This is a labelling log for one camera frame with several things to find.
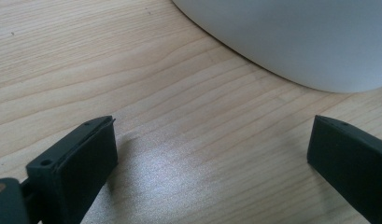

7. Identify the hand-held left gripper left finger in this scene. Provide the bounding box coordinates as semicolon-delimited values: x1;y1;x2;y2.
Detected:
25;115;119;224

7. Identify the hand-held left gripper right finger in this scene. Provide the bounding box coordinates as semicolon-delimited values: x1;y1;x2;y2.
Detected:
306;114;382;224

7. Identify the white trash bin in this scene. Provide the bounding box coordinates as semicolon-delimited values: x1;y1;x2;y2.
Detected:
171;0;382;94

